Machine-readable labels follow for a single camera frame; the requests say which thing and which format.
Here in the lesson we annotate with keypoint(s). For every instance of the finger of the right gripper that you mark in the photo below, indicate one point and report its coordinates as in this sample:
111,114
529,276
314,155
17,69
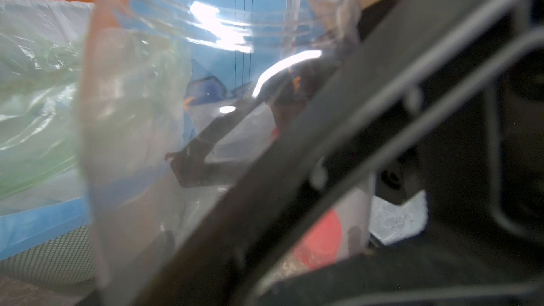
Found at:
230,135
366,120

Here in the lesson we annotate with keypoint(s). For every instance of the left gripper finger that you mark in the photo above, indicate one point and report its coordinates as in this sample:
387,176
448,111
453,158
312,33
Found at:
129,282

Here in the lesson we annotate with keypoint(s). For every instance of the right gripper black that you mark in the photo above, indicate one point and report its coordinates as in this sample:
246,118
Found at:
482,169

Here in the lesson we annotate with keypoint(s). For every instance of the peanut jar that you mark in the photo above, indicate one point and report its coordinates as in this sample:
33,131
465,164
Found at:
354,212
277,52

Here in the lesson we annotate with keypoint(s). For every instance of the grey mesh trash bin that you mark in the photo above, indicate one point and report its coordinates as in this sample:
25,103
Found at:
64,261

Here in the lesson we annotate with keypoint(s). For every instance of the red lid of middle jar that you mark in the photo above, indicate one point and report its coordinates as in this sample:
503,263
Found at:
321,244

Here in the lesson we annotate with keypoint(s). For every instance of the translucent green bin liner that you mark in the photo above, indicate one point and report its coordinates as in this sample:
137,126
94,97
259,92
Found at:
38,102

